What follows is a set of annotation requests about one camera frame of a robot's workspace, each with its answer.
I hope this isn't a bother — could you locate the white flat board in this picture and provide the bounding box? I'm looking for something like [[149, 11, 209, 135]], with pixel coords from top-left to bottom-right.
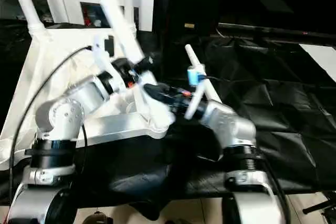
[[299, 44, 336, 83]]

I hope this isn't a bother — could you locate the black tripod leg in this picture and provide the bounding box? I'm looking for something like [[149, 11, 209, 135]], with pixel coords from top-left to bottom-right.
[[301, 199, 336, 216]]

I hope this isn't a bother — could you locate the black left wrist camera cable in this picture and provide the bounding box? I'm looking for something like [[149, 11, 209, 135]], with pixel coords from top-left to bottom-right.
[[7, 45, 92, 219]]

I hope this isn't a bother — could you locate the red carton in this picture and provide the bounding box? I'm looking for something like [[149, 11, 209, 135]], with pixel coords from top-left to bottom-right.
[[83, 8, 91, 27]]

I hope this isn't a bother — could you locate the black mat cloth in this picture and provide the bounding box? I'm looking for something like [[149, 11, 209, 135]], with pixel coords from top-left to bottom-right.
[[0, 18, 336, 221]]

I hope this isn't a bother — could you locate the white plastic table top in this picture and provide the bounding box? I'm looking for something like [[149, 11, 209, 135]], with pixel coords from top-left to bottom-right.
[[0, 26, 175, 174]]

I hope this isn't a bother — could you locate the dark rounded robot foot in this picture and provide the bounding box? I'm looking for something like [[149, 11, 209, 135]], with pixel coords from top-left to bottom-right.
[[86, 212, 113, 224]]

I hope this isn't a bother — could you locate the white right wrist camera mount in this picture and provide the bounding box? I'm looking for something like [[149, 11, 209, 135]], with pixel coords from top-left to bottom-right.
[[183, 68, 207, 120]]

